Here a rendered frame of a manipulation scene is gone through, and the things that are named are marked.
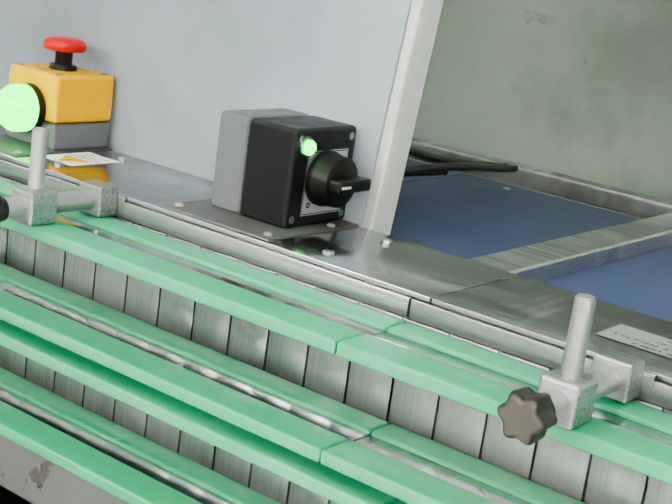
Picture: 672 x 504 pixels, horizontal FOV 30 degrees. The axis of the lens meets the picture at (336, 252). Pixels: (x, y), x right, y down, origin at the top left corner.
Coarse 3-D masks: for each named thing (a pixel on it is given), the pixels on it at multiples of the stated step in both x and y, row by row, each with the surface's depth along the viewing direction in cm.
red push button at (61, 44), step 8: (48, 40) 115; (56, 40) 115; (64, 40) 115; (72, 40) 115; (80, 40) 117; (48, 48) 115; (56, 48) 115; (64, 48) 115; (72, 48) 115; (80, 48) 116; (56, 56) 116; (64, 56) 116; (72, 56) 117; (64, 64) 116
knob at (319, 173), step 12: (324, 156) 98; (336, 156) 98; (312, 168) 97; (324, 168) 97; (336, 168) 97; (348, 168) 98; (312, 180) 97; (324, 180) 97; (336, 180) 96; (348, 180) 97; (360, 180) 98; (312, 192) 98; (324, 192) 97; (336, 192) 96; (348, 192) 97; (324, 204) 98; (336, 204) 98
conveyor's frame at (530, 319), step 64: (0, 128) 122; (128, 192) 103; (192, 192) 106; (256, 256) 93; (320, 256) 91; (384, 256) 94; (448, 256) 97; (448, 320) 84; (512, 320) 82; (640, 320) 86
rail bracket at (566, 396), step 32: (576, 320) 69; (576, 352) 69; (608, 352) 76; (544, 384) 70; (576, 384) 69; (608, 384) 73; (640, 384) 75; (512, 416) 66; (544, 416) 66; (576, 416) 69
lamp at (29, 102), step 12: (12, 84) 113; (24, 84) 114; (0, 96) 113; (12, 96) 112; (24, 96) 112; (36, 96) 113; (0, 108) 113; (12, 108) 112; (24, 108) 112; (36, 108) 113; (0, 120) 114; (12, 120) 113; (24, 120) 113; (36, 120) 114
